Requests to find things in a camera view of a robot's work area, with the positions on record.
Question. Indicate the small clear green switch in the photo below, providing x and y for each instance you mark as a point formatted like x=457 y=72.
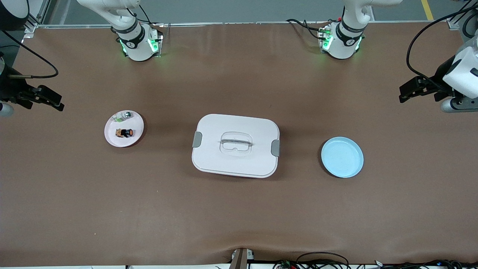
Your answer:
x=122 y=117

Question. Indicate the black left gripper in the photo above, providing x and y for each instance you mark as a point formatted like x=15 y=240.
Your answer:
x=441 y=76

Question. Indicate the grey box latch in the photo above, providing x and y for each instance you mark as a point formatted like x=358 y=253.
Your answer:
x=197 y=139
x=275 y=148

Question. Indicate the light blue round plate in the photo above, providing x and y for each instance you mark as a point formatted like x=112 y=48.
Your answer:
x=341 y=157

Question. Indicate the orange capped black switch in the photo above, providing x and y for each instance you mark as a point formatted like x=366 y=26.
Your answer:
x=125 y=133

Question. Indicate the white lidded storage box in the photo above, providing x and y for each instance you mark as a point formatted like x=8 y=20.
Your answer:
x=231 y=164

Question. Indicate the silver table edge rail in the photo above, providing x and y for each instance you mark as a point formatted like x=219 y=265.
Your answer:
x=242 y=24

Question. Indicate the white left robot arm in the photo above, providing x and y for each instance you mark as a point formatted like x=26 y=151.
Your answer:
x=465 y=71

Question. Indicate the brown table mat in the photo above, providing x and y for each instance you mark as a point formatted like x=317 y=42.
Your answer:
x=239 y=209

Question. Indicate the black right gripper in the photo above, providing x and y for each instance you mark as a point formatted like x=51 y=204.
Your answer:
x=10 y=88

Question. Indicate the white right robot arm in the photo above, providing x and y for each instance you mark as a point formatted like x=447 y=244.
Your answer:
x=136 y=45

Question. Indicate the pink round plate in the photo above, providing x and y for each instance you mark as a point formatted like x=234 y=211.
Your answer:
x=112 y=140

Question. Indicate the grey metal camera bracket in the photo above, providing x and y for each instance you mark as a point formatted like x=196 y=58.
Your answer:
x=241 y=259

